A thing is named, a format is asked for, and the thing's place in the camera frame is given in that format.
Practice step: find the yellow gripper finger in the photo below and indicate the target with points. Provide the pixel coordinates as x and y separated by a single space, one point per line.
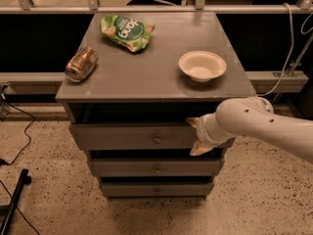
199 148
192 121

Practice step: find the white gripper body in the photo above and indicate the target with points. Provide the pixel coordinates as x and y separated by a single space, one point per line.
202 131

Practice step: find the grey top drawer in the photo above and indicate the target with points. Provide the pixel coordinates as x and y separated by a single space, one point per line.
133 136

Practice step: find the grey drawer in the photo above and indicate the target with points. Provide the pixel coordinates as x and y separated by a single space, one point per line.
194 166
118 190
133 136

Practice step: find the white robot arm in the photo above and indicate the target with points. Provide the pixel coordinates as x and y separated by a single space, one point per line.
252 117

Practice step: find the grey middle drawer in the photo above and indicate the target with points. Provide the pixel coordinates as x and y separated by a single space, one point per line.
194 166

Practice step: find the grey bottom drawer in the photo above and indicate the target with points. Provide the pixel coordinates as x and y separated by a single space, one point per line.
118 190

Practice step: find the grey wooden drawer cabinet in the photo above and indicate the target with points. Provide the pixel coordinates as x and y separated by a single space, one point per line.
149 87

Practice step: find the white paper bowl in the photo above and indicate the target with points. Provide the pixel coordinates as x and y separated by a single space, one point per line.
202 66

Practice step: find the green chip bag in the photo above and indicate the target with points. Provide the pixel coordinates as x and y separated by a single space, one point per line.
129 33

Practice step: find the gold soda can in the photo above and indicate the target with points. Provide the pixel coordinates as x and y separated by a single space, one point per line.
81 64

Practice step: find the metal window railing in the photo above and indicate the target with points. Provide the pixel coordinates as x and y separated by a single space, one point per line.
150 4

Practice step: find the black stand leg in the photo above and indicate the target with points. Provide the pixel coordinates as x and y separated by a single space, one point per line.
7 211

